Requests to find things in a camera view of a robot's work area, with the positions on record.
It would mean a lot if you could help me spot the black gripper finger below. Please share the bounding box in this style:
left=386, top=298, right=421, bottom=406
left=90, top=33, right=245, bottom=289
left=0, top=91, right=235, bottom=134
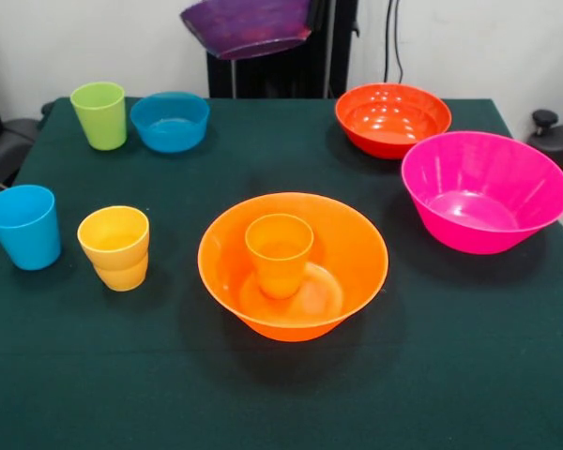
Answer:
left=308, top=0, right=325, bottom=35

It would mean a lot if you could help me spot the purple plastic bowl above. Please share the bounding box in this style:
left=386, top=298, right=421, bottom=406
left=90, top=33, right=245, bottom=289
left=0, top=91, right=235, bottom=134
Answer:
left=179, top=0, right=313, bottom=61

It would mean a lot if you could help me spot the large orange plastic bowl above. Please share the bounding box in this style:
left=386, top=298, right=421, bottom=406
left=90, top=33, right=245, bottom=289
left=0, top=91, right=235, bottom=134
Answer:
left=197, top=191, right=389, bottom=343

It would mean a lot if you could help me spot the orange plastic cup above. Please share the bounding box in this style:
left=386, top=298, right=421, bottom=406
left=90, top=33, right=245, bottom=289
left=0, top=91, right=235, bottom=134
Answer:
left=244, top=213, right=315, bottom=300

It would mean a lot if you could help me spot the red-orange plastic bowl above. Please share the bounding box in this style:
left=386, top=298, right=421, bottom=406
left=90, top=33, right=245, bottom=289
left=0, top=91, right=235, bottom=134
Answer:
left=334, top=82, right=453, bottom=160

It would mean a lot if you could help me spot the blue plastic bowl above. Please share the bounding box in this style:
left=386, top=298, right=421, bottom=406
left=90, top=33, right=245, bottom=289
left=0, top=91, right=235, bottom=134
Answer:
left=129, top=91, right=211, bottom=154

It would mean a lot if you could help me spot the lime green plastic cup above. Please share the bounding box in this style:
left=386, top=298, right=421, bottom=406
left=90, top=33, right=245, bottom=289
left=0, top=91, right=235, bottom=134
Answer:
left=69, top=81, right=127, bottom=152

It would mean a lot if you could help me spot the black knobbed equipment stand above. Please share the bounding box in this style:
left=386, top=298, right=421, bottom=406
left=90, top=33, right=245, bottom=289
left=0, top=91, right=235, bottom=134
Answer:
left=526, top=109, right=563, bottom=210

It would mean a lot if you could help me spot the large pink plastic bowl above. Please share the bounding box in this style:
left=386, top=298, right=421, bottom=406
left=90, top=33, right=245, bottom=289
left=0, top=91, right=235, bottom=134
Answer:
left=401, top=130, right=563, bottom=256

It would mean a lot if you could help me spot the yellow plastic cup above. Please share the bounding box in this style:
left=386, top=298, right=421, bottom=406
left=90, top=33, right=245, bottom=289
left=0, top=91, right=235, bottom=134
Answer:
left=77, top=205, right=151, bottom=293

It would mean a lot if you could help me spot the black chair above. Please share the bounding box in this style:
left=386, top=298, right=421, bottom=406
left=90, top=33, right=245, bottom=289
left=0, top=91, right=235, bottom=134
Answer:
left=0, top=60, right=46, bottom=188

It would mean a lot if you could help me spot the blue plastic cup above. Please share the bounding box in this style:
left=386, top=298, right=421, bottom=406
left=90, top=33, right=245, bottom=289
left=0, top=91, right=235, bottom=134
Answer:
left=0, top=184, right=63, bottom=272

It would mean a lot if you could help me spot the dark green table cloth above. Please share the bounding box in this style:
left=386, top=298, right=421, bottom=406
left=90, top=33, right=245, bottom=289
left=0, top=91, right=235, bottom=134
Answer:
left=0, top=97, right=563, bottom=450

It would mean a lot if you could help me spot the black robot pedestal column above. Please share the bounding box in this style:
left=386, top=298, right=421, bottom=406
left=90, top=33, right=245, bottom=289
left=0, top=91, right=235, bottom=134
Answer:
left=196, top=0, right=360, bottom=99

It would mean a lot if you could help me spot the black hanging cable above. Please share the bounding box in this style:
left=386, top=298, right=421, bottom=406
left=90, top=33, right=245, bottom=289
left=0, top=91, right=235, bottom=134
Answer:
left=383, top=0, right=404, bottom=86

